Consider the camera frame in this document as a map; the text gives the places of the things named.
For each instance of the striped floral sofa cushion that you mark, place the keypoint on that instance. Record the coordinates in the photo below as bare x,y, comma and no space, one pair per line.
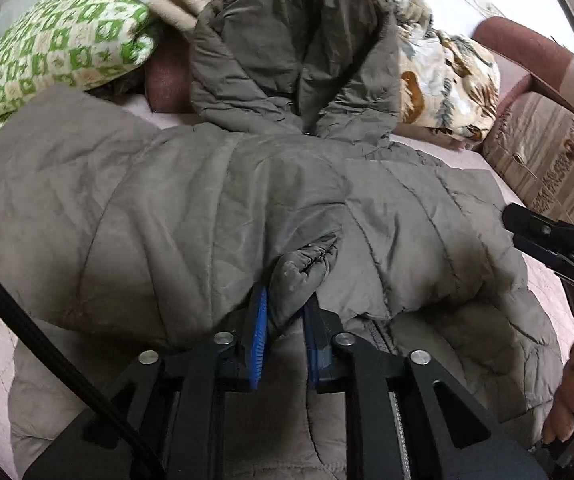
552,150

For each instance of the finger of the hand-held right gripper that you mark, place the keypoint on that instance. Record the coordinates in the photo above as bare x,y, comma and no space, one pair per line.
547,237

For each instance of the green checkered pillow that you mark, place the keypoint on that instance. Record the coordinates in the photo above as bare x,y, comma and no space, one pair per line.
67,45

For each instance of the leaf print blanket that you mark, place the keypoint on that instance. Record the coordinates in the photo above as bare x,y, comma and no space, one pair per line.
447,85

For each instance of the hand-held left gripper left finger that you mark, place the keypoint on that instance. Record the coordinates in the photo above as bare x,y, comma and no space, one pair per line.
257,340

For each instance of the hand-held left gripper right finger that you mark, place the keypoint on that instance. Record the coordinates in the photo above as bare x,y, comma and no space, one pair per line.
314,355

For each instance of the maroon cushion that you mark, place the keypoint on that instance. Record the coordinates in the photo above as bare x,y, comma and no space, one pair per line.
167,75

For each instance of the grey-brown hooded puffer jacket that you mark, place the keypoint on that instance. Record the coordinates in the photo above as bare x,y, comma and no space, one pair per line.
227,195

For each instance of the pink sofa armrest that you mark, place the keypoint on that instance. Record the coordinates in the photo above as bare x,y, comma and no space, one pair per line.
522,45

